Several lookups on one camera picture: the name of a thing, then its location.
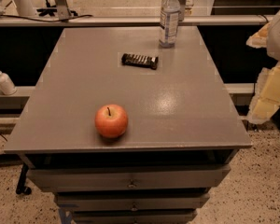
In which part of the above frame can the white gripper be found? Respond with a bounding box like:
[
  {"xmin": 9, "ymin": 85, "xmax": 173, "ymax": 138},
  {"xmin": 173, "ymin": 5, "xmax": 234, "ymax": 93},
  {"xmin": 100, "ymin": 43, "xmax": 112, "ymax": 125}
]
[{"xmin": 246, "ymin": 10, "xmax": 280, "ymax": 124}]

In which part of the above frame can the red apple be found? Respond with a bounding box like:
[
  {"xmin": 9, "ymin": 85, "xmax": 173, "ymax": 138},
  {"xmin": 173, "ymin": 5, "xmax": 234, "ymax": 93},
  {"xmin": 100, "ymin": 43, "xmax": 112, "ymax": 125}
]
[{"xmin": 94, "ymin": 104, "xmax": 128, "ymax": 138}]

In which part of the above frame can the clear plastic water bottle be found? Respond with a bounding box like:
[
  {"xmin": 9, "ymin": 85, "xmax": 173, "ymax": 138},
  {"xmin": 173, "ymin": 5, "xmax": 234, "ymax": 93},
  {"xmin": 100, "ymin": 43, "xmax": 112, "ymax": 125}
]
[{"xmin": 159, "ymin": 0, "xmax": 180, "ymax": 48}]

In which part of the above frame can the white pump dispenser bottle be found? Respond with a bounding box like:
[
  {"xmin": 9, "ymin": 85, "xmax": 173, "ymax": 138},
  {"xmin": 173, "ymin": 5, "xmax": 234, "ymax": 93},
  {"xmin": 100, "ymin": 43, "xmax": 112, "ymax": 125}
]
[{"xmin": 0, "ymin": 70, "xmax": 17, "ymax": 95}]

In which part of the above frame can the black striped snack bar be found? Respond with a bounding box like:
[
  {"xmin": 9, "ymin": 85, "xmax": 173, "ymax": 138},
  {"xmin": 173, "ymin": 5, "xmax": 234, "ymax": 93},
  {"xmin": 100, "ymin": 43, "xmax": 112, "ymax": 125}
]
[{"xmin": 121, "ymin": 53, "xmax": 159, "ymax": 70}]

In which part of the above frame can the grey top drawer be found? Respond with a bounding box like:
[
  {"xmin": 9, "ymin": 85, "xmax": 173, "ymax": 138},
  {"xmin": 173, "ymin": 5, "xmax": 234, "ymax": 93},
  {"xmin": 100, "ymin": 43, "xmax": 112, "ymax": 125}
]
[{"xmin": 27, "ymin": 165, "xmax": 231, "ymax": 192}]

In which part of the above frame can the grey drawer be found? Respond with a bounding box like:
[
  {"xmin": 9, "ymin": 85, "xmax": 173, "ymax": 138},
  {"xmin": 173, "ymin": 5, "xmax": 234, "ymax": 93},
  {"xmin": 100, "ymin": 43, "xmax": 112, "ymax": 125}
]
[
  {"xmin": 27, "ymin": 165, "xmax": 231, "ymax": 192},
  {"xmin": 55, "ymin": 193, "xmax": 209, "ymax": 211},
  {"xmin": 73, "ymin": 209, "xmax": 197, "ymax": 224}
]

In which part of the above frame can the grey middle drawer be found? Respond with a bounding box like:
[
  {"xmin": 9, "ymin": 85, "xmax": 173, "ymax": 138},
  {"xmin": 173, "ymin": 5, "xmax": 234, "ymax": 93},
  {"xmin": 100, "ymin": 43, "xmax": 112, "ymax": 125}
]
[{"xmin": 55, "ymin": 193, "xmax": 209, "ymax": 211}]

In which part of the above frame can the grey bottom drawer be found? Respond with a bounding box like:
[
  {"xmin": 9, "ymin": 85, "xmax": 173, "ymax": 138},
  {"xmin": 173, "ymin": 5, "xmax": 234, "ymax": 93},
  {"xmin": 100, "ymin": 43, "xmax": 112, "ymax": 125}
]
[{"xmin": 73, "ymin": 209, "xmax": 197, "ymax": 224}]

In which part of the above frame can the black table leg caster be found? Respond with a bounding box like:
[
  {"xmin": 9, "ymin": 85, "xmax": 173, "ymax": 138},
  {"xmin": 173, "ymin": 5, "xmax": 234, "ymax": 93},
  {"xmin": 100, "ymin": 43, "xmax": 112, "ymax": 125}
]
[{"xmin": 16, "ymin": 164, "xmax": 32, "ymax": 195}]

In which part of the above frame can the grey metal post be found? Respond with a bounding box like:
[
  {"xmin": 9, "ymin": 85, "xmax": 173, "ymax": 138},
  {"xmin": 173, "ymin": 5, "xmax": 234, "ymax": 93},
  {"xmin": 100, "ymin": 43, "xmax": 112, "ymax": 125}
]
[{"xmin": 55, "ymin": 0, "xmax": 71, "ymax": 20}]

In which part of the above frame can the black cable on shelf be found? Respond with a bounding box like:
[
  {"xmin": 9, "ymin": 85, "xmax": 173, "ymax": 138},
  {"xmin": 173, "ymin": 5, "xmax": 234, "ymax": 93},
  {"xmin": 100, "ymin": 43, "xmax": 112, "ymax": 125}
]
[{"xmin": 0, "ymin": 13, "xmax": 94, "ymax": 23}]

